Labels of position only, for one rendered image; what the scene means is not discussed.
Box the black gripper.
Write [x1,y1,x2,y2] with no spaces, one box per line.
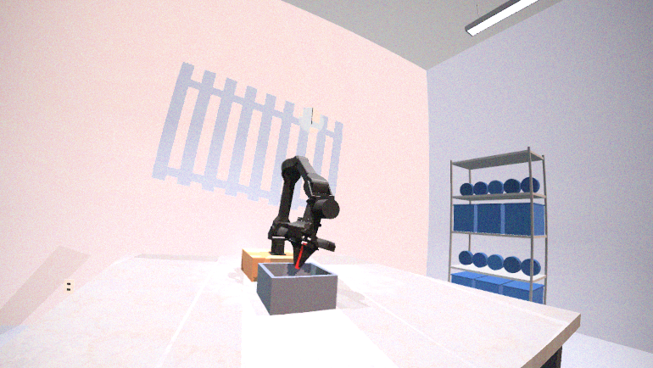
[277,215,336,268]

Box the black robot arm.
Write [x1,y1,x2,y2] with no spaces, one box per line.
[267,155,340,255]

